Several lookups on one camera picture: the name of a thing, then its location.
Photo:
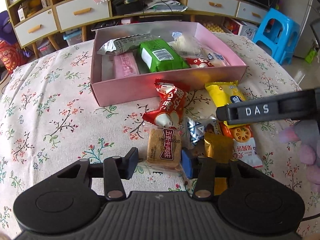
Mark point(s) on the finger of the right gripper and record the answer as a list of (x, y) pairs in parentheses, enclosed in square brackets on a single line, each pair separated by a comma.
[(248, 112)]

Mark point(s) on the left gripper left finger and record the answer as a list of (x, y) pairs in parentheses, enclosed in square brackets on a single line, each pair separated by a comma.
[(113, 170)]

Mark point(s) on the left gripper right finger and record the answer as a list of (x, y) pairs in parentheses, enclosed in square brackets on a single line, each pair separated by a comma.
[(205, 170)]

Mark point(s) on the brown beef cracker pack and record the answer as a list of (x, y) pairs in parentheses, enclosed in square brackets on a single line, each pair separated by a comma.
[(164, 147)]

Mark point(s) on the yellow snack bag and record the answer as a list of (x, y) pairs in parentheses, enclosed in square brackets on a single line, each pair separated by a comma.
[(224, 93)]

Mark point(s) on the green snack pack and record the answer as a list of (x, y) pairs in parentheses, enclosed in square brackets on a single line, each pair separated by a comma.
[(159, 56)]

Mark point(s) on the gold foil snack packet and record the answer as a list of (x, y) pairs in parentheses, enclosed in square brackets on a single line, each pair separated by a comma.
[(220, 148)]

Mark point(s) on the blue triangle snack packet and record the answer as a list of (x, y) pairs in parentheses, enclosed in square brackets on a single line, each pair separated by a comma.
[(196, 128)]

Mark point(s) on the orange white biscuit pack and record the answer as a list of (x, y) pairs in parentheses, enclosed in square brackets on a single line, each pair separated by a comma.
[(244, 146)]

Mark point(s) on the red candy snack bag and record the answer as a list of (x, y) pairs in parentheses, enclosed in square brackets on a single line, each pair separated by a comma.
[(172, 98)]

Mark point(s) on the blue plastic stool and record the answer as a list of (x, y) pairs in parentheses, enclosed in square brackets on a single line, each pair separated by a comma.
[(279, 35)]

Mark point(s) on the floral tablecloth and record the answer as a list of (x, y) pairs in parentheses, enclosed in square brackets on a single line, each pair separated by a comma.
[(50, 119)]

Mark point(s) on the red snack in box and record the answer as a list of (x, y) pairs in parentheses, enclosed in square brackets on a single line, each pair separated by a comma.
[(198, 63)]

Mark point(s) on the white printed carton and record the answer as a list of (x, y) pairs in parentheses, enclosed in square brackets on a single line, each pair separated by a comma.
[(240, 28)]

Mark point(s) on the yellow egg tray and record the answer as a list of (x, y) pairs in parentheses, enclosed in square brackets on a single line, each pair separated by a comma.
[(214, 28)]

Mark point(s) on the clear white snack bag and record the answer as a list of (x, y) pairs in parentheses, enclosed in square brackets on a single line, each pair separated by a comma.
[(185, 45)]

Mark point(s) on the pink snack pack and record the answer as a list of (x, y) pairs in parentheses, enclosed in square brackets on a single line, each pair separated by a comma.
[(125, 65)]

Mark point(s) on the silver green snack bag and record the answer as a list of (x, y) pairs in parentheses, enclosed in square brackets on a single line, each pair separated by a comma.
[(122, 45)]

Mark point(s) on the clear storage bin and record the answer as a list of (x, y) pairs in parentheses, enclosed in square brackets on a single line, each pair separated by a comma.
[(73, 36)]

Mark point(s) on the red lantern bag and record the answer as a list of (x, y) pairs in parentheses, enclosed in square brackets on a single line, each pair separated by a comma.
[(12, 56)]

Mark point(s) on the wooden tv cabinet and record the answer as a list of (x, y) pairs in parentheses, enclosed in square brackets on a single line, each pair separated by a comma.
[(33, 20)]

